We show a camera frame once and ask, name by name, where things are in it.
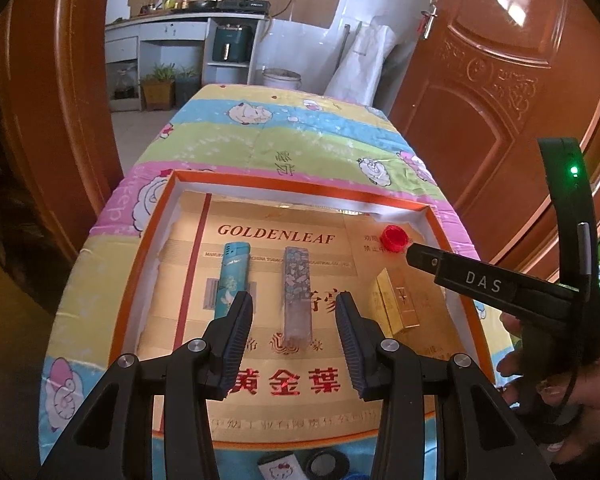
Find patterned translucent lighter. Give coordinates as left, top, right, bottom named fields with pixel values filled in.
left=283, top=247, right=312, bottom=349

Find gold YSL lighter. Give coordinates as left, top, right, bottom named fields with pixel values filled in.
left=370, top=268, right=419, bottom=338

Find brown wooden door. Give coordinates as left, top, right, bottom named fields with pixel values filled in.
left=390, top=0, right=600, bottom=278

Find white sack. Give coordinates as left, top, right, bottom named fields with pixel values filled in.
left=324, top=23, right=396, bottom=106

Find dark green air fryer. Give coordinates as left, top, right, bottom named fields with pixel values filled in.
left=212, top=24, right=253, bottom=63

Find potted green plant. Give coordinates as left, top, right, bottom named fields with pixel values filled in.
left=140, top=63, right=176, bottom=110

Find colourful cartoon quilt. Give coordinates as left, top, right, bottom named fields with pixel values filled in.
left=38, top=83, right=516, bottom=480

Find red bottle cap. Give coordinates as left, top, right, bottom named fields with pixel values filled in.
left=379, top=224, right=410, bottom=252

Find white Hello Kitty lighter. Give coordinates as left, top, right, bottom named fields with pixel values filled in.
left=258, top=453, right=306, bottom=480

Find teal floral lighter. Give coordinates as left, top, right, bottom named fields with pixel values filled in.
left=214, top=242, right=250, bottom=318

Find black gas stove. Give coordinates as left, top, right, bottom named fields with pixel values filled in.
left=187, top=0, right=271, bottom=14

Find black bottle cap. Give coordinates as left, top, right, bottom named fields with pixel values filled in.
left=304, top=448, right=350, bottom=480

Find white kitchen counter cabinet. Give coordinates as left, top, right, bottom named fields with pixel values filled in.
left=105, top=12, right=271, bottom=112

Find person's right hand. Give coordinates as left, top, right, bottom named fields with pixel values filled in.
left=496, top=312, right=600, bottom=465

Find orange shallow cardboard box tray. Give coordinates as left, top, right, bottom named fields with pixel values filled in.
left=111, top=170, right=492, bottom=448

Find white bucket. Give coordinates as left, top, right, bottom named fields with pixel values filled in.
left=262, top=67, right=302, bottom=90

